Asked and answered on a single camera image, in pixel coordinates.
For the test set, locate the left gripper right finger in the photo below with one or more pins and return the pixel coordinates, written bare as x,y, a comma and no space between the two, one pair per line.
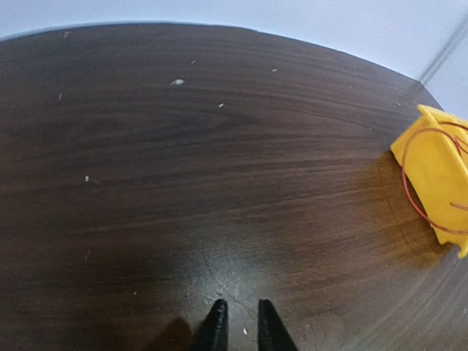
271,332

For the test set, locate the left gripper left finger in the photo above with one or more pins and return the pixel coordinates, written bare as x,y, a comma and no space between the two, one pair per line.
212,333

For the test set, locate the left yellow bin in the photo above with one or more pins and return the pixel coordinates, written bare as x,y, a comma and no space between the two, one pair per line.
432,154

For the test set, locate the right aluminium frame post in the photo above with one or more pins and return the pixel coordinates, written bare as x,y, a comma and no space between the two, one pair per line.
452,42

